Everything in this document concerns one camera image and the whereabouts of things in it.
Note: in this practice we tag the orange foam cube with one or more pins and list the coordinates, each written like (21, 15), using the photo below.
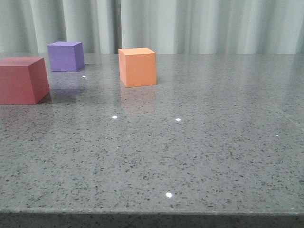
(137, 67)

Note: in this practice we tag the pale green curtain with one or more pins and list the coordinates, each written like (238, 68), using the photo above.
(165, 26)

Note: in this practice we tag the purple foam cube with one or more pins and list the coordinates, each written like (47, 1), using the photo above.
(66, 56)

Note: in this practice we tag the red foam cube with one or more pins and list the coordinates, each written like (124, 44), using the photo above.
(23, 80)

